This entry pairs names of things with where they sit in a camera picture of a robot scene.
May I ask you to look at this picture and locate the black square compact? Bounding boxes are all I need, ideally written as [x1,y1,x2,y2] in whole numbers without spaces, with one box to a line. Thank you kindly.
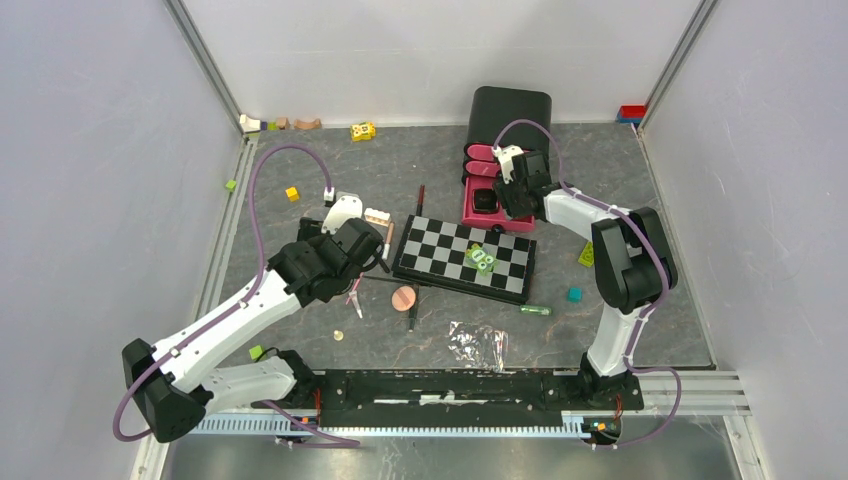
[471,188,500,215]

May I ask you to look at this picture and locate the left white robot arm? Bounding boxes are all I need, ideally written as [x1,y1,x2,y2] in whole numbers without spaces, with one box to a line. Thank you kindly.
[119,194,384,443]

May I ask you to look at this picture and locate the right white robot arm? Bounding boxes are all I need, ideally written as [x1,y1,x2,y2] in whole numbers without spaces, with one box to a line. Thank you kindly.
[492,146,677,408]

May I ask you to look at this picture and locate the black makeup brush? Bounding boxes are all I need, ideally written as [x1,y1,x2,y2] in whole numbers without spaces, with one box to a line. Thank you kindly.
[377,255,391,273]

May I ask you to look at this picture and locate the beige white makeup pen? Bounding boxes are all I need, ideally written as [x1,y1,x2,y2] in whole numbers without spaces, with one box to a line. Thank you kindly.
[381,221,395,261]

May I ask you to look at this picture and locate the small yellow cube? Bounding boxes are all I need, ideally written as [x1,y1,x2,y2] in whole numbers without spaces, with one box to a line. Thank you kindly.
[285,187,300,202]

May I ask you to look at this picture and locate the pink lip gloss wand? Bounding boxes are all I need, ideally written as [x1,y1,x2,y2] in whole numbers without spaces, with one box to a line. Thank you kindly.
[345,277,364,319]

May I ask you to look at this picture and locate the white lego brick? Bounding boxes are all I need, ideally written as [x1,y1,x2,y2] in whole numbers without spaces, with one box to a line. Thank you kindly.
[364,208,392,227]

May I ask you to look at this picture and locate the black drawer cabinet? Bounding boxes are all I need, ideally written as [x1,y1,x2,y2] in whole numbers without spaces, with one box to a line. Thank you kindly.
[463,86,553,165]

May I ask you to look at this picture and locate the round pink powder puff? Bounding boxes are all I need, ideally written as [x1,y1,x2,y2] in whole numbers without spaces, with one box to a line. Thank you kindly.
[391,285,418,312]

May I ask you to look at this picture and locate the green owl toy block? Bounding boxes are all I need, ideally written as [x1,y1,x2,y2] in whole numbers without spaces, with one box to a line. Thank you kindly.
[465,243,498,275]

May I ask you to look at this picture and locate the green lego brick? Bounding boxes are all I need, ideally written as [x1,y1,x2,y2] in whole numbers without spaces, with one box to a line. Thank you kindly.
[578,242,595,268]

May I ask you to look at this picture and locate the black eyeliner pencil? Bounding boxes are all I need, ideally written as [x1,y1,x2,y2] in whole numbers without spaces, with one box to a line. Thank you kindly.
[408,284,421,332]

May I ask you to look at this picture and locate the wooden arch block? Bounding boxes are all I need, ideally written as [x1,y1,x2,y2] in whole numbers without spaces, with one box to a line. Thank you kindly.
[292,118,323,130]

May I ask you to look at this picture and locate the small green block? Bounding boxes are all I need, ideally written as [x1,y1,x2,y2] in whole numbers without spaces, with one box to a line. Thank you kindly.
[249,345,264,361]

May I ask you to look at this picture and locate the yellow toy block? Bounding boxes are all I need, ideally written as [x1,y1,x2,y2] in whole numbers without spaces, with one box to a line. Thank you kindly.
[350,122,376,142]

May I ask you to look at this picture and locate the black white chessboard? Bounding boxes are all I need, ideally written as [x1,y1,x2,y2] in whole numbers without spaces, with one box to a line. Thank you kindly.
[391,215,537,305]

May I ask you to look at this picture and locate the dark red pencil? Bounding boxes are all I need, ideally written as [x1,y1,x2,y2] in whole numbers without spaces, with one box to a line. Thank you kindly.
[415,184,426,216]

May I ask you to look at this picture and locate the red blue blocks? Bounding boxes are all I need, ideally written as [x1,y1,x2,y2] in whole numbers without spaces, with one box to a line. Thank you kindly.
[616,104,647,124]

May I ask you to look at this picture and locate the white toy block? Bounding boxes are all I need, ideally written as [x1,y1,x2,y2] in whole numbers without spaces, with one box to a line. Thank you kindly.
[238,114,263,134]

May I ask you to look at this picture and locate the teal cube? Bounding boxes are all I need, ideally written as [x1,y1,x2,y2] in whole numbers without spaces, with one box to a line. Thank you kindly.
[567,287,583,303]

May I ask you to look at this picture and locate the green tube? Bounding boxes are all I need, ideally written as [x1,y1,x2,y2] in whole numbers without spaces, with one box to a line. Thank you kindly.
[519,305,552,316]

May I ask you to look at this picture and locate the clear plastic wrapper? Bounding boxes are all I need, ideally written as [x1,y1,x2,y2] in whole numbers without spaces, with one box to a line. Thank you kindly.
[448,321,509,372]

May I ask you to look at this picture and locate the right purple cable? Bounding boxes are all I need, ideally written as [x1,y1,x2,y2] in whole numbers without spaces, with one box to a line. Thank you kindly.
[493,119,684,449]

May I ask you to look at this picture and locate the purple cable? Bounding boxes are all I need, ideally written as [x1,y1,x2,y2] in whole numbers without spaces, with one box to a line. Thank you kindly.
[493,119,684,449]
[112,144,334,444]

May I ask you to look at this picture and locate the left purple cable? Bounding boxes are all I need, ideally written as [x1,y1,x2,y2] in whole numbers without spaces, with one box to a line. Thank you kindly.
[112,144,334,444]

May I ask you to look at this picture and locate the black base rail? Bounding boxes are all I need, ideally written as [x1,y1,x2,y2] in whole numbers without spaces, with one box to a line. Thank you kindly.
[277,369,644,428]

